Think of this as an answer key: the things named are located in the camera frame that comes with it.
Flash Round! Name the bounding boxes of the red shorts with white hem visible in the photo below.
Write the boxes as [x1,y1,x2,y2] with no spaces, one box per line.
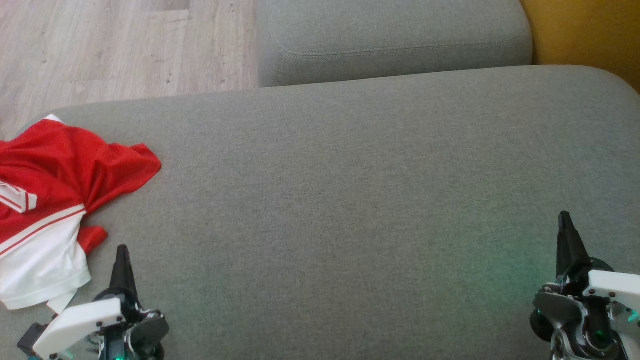
[0,114,163,216]

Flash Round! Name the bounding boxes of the small grey sofa cushion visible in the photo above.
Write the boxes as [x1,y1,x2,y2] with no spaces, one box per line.
[255,0,534,89]

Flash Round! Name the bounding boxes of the mustard yellow cushion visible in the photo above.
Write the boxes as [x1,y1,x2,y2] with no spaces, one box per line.
[520,0,640,96]

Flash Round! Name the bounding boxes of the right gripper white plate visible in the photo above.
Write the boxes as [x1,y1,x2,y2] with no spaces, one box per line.
[530,211,640,360]

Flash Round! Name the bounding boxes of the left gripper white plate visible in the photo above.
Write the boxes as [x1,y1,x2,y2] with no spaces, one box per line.
[32,245,171,360]

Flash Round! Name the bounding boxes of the large grey sofa seat cushion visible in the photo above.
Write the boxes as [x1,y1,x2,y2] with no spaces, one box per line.
[0,65,640,360]

